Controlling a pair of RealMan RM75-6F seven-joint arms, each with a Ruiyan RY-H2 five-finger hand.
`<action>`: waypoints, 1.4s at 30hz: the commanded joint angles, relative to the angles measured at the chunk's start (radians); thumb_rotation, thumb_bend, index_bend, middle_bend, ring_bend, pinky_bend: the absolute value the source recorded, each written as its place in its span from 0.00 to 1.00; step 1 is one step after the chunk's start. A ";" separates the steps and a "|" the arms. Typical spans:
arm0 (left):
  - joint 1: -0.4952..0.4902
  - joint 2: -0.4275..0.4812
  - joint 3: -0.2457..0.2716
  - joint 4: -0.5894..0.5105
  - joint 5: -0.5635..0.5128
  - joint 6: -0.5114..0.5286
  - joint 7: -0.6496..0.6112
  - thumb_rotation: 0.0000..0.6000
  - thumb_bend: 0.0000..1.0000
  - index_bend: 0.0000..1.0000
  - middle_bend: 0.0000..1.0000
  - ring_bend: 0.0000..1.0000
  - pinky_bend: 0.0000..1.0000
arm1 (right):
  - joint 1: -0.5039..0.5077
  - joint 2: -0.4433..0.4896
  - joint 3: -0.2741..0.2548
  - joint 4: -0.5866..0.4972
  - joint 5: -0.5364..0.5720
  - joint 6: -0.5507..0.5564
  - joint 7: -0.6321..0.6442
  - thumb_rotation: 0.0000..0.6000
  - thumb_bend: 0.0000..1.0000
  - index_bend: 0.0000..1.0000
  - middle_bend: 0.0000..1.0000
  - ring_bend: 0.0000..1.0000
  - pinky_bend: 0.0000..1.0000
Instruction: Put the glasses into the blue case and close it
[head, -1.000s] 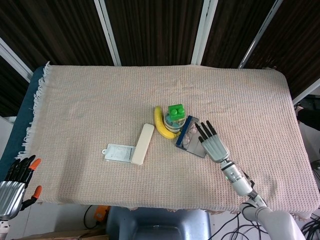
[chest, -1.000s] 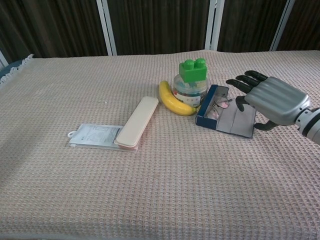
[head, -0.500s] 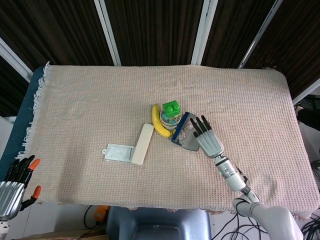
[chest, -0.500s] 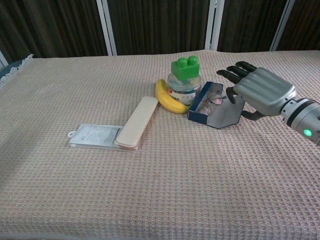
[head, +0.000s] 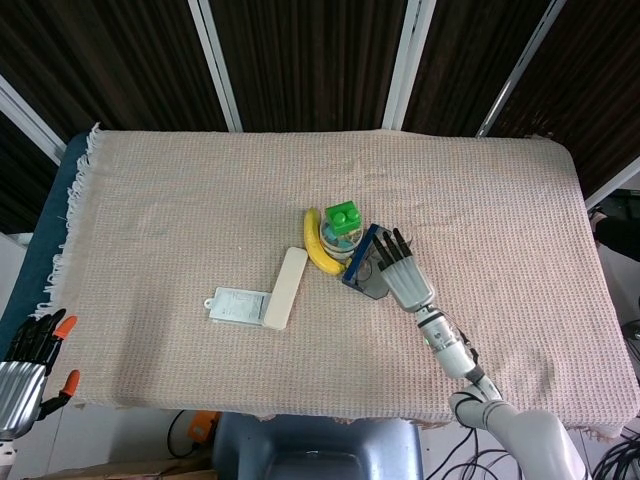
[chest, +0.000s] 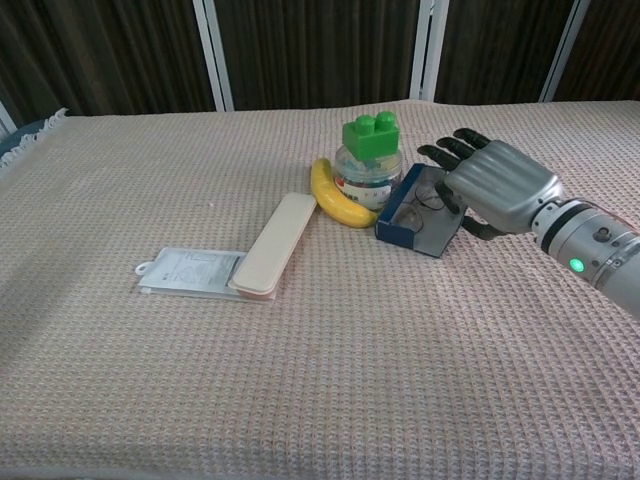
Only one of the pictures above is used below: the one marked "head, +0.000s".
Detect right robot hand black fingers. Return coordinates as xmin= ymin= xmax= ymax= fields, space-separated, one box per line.
xmin=372 ymin=228 xmax=435 ymax=314

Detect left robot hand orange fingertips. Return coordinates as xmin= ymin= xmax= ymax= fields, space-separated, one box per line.
xmin=0 ymin=308 xmax=80 ymax=441

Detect transparent grey box blue edge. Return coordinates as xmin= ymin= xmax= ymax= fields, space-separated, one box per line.
xmin=341 ymin=223 xmax=416 ymax=301

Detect green toy building brick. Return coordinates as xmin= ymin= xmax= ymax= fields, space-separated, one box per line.
xmin=324 ymin=199 xmax=365 ymax=235

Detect yellow banana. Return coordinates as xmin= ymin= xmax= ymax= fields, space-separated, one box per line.
xmin=303 ymin=207 xmax=347 ymax=276

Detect cream oblong case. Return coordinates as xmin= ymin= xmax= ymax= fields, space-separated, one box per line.
xmin=262 ymin=246 xmax=310 ymax=332

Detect clear plastic flat package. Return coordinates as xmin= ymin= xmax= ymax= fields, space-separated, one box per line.
xmin=203 ymin=287 xmax=274 ymax=327

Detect orange device under table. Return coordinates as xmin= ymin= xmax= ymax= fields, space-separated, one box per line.
xmin=188 ymin=410 xmax=221 ymax=454

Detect black rounded object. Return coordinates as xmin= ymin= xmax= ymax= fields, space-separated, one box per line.
xmin=594 ymin=189 xmax=640 ymax=261

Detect beige woven fringed tablecloth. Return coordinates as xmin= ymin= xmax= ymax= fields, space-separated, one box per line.
xmin=29 ymin=122 xmax=640 ymax=431

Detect dark brown curtain panel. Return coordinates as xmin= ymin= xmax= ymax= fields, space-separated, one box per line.
xmin=212 ymin=0 xmax=409 ymax=132
xmin=404 ymin=0 xmax=551 ymax=137
xmin=0 ymin=0 xmax=226 ymax=146
xmin=499 ymin=0 xmax=640 ymax=196

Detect black cable loop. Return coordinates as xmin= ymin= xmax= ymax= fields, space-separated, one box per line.
xmin=167 ymin=410 xmax=201 ymax=459

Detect black floor cables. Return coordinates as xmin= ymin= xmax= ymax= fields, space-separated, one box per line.
xmin=429 ymin=424 xmax=640 ymax=480

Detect white metal frame post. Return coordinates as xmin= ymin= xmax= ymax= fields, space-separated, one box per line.
xmin=0 ymin=74 xmax=66 ymax=164
xmin=382 ymin=0 xmax=436 ymax=131
xmin=584 ymin=157 xmax=640 ymax=209
xmin=188 ymin=0 xmax=245 ymax=132
xmin=477 ymin=0 xmax=566 ymax=137

